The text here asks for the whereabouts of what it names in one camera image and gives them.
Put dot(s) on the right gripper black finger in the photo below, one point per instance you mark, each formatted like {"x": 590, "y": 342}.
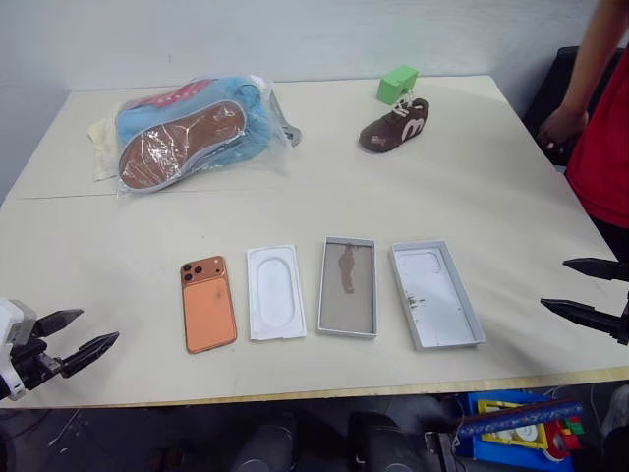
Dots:
{"x": 599, "y": 269}
{"x": 585, "y": 314}

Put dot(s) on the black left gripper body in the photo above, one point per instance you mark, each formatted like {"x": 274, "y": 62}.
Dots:
{"x": 29, "y": 366}

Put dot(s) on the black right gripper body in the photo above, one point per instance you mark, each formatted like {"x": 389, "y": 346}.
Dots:
{"x": 625, "y": 319}

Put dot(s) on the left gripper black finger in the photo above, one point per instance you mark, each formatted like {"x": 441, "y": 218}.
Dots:
{"x": 88, "y": 351}
{"x": 58, "y": 322}

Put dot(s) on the bystander bare forearm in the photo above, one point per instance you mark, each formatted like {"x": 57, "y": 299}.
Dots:
{"x": 592, "y": 59}

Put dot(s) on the blue toy bin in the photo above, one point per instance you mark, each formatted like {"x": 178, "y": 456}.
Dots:
{"x": 476, "y": 442}

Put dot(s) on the phone box bottom with cardboard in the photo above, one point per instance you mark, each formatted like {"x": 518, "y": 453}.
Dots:
{"x": 346, "y": 305}

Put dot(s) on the bystander bare hand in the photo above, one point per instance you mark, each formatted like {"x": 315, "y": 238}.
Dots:
{"x": 562, "y": 125}

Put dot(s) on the bystander red shirt torso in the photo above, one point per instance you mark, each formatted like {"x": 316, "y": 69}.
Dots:
{"x": 607, "y": 162}

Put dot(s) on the blue patterned roll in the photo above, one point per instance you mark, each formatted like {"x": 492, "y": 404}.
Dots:
{"x": 521, "y": 418}

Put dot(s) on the orange smartphone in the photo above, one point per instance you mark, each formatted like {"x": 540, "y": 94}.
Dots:
{"x": 209, "y": 314}

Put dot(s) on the cream cloth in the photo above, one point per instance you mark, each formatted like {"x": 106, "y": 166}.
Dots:
{"x": 103, "y": 152}

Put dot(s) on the black chair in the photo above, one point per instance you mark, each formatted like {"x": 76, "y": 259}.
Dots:
{"x": 557, "y": 78}

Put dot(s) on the white molded tray insert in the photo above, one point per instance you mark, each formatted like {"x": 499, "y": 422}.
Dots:
{"x": 275, "y": 295}

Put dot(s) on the dark rounded shape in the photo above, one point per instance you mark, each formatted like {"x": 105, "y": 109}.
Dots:
{"x": 265, "y": 450}
{"x": 383, "y": 445}

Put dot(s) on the blue slipper brown sole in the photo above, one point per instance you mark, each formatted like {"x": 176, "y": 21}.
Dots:
{"x": 177, "y": 142}

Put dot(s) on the small brown shoe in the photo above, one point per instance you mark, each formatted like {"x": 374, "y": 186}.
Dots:
{"x": 393, "y": 130}

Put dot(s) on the blue shoes in plastic bag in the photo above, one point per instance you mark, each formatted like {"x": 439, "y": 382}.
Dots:
{"x": 260, "y": 147}

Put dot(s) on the green block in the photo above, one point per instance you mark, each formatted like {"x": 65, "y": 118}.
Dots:
{"x": 393, "y": 86}

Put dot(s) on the blue plush slipper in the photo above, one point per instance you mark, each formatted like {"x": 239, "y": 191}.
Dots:
{"x": 245, "y": 93}

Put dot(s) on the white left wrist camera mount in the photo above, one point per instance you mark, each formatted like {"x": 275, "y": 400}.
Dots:
{"x": 12, "y": 319}

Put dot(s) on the yellow toy frame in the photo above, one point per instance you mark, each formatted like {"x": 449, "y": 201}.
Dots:
{"x": 496, "y": 408}

